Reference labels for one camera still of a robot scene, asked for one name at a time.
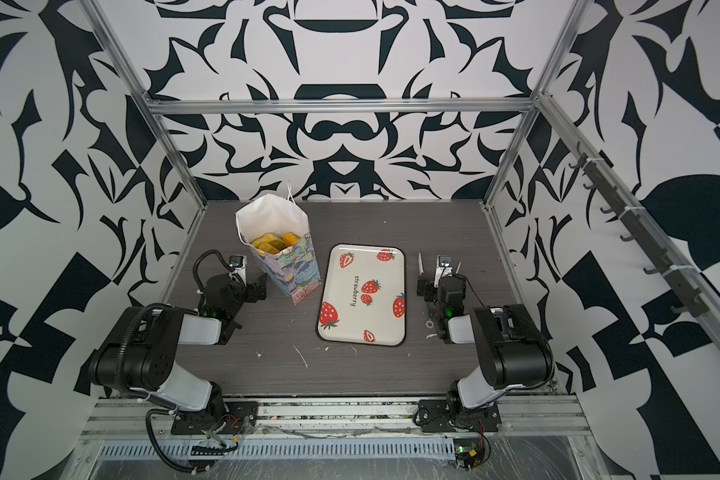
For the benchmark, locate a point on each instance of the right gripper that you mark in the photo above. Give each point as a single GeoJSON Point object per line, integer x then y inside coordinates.
{"type": "Point", "coordinates": [426, 285]}

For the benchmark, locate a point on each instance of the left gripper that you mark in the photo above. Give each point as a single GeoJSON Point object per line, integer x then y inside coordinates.
{"type": "Point", "coordinates": [251, 290]}

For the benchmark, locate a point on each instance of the column fake croissant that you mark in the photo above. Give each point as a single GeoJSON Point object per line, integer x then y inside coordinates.
{"type": "Point", "coordinates": [269, 243]}

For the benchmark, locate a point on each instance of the colourful printed paper bag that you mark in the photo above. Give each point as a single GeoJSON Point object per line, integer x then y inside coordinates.
{"type": "Point", "coordinates": [295, 269]}

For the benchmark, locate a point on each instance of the long striped fake croissant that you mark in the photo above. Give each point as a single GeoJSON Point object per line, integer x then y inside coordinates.
{"type": "Point", "coordinates": [290, 239]}

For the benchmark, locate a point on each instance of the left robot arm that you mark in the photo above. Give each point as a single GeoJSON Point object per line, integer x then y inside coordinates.
{"type": "Point", "coordinates": [138, 360]}

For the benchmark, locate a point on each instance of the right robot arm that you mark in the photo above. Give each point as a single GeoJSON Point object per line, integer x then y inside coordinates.
{"type": "Point", "coordinates": [512, 356]}

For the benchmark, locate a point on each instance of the strawberry print tray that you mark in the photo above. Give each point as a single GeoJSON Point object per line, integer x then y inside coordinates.
{"type": "Point", "coordinates": [364, 296]}

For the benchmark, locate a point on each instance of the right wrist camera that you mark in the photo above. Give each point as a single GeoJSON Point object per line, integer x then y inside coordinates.
{"type": "Point", "coordinates": [444, 268]}

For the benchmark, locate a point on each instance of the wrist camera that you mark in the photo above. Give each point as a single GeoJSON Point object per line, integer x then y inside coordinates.
{"type": "Point", "coordinates": [444, 268]}
{"type": "Point", "coordinates": [237, 268]}

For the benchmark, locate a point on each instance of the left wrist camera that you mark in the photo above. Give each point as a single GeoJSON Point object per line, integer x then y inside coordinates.
{"type": "Point", "coordinates": [237, 268]}

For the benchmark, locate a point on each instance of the base rail with cable duct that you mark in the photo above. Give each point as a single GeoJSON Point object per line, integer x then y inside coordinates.
{"type": "Point", "coordinates": [526, 436]}

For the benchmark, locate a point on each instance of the wall hook rack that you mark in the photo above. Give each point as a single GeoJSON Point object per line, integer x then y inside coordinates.
{"type": "Point", "coordinates": [643, 230]}

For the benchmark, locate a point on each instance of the aluminium frame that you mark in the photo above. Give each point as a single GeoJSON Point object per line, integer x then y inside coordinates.
{"type": "Point", "coordinates": [539, 103]}

